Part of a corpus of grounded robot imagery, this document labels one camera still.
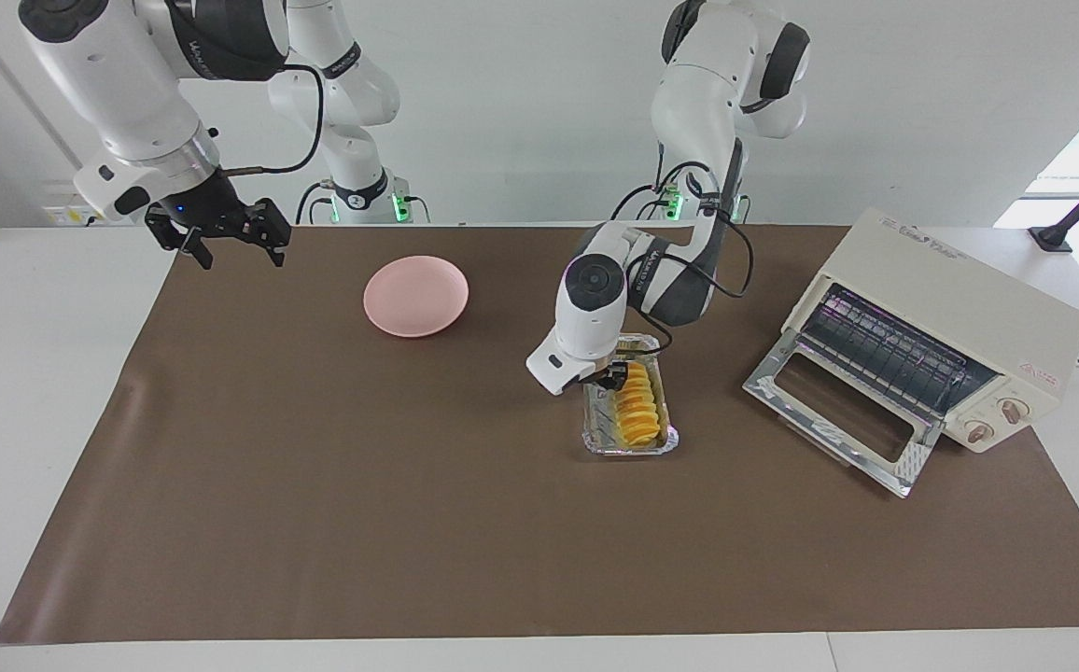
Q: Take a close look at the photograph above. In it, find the aluminium foil tray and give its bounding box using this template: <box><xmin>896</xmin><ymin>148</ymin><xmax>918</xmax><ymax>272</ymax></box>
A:
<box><xmin>582</xmin><ymin>334</ymin><xmax>680</xmax><ymax>457</ymax></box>

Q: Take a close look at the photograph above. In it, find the glass oven door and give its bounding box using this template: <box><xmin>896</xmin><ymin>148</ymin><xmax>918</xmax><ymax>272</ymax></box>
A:
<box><xmin>742</xmin><ymin>329</ymin><xmax>942</xmax><ymax>499</ymax></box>

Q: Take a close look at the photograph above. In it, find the white toaster oven body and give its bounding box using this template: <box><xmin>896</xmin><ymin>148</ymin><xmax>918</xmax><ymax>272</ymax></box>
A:
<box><xmin>780</xmin><ymin>207</ymin><xmax>1079</xmax><ymax>455</ymax></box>

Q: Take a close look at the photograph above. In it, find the pink round plate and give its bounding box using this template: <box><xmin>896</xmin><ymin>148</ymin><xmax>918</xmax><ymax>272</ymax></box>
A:
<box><xmin>363</xmin><ymin>256</ymin><xmax>470</xmax><ymax>338</ymax></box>

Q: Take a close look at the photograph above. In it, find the brown table mat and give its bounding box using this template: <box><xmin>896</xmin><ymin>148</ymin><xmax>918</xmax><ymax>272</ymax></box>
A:
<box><xmin>0</xmin><ymin>222</ymin><xmax>1079</xmax><ymax>646</ymax></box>

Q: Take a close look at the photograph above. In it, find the black base cable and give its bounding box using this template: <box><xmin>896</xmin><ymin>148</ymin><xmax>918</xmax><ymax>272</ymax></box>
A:
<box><xmin>294</xmin><ymin>179</ymin><xmax>336</xmax><ymax>226</ymax></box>
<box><xmin>609</xmin><ymin>161</ymin><xmax>718</xmax><ymax>223</ymax></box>

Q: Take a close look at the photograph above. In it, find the white wall outlet box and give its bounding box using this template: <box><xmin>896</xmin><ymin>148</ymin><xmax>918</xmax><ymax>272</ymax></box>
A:
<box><xmin>43</xmin><ymin>180</ymin><xmax>109</xmax><ymax>228</ymax></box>

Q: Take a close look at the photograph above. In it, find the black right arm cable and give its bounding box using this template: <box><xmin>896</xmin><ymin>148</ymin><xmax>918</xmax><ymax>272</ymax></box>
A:
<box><xmin>220</xmin><ymin>62</ymin><xmax>326</xmax><ymax>178</ymax></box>

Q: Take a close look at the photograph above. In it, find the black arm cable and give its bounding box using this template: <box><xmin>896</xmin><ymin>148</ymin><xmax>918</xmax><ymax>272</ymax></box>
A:
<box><xmin>626</xmin><ymin>219</ymin><xmax>755</xmax><ymax>356</ymax></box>
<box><xmin>220</xmin><ymin>62</ymin><xmax>326</xmax><ymax>178</ymax></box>

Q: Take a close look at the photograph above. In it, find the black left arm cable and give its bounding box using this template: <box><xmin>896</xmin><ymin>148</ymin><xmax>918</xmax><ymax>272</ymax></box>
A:
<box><xmin>626</xmin><ymin>219</ymin><xmax>755</xmax><ymax>356</ymax></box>

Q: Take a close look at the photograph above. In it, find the metal oven wire rack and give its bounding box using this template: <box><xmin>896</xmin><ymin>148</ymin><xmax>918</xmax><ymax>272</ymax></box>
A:
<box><xmin>796</xmin><ymin>285</ymin><xmax>1002</xmax><ymax>426</ymax></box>

